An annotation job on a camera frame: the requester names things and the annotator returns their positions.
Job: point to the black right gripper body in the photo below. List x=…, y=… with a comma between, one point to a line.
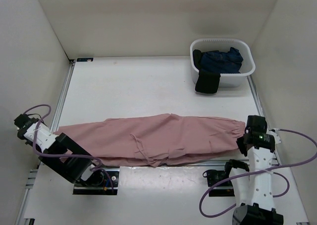
x=242, y=146

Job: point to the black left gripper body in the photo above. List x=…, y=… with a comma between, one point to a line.
x=29, y=143

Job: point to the pink trousers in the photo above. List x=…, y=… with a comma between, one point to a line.
x=164, y=139

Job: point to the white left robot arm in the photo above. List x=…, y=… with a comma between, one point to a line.
x=60, y=153

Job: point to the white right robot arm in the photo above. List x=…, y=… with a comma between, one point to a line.
x=253, y=193

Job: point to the black trousers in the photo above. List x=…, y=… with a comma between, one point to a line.
x=209, y=77

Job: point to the dark blue trousers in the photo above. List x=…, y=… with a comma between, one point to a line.
x=229, y=62

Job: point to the white plastic basket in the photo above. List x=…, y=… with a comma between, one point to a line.
x=223, y=45

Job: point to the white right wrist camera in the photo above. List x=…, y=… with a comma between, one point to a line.
x=274, y=133

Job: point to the aluminium table edge rail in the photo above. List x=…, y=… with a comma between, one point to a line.
x=204, y=164

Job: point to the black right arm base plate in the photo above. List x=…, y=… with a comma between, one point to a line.
x=223, y=190

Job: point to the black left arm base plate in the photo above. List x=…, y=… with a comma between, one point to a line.
x=111, y=180

